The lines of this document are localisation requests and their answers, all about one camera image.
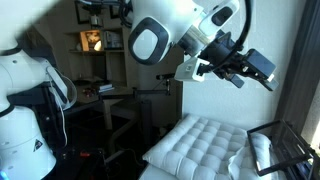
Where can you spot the white tufted seat cushion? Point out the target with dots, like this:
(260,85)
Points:
(196,146)

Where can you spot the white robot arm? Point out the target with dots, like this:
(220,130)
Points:
(20,143)

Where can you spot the black camera stand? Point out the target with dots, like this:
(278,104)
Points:
(145,116)

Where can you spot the lit framed photo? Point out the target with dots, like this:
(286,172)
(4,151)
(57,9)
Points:
(90,40)

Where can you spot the stack of books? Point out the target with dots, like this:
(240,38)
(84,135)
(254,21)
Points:
(105,87)

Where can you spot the row of shelf books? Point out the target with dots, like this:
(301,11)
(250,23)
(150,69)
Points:
(112,40)

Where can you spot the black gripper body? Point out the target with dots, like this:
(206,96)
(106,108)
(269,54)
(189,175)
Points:
(221,53)

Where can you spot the black electronics box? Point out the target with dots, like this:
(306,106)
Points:
(80,166)

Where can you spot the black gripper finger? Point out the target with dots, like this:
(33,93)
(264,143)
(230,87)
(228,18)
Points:
(261,65)
(236,80)

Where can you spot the dark window frame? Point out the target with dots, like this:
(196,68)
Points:
(300,66)

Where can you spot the wooden desk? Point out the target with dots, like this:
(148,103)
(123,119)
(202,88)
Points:
(118,90)

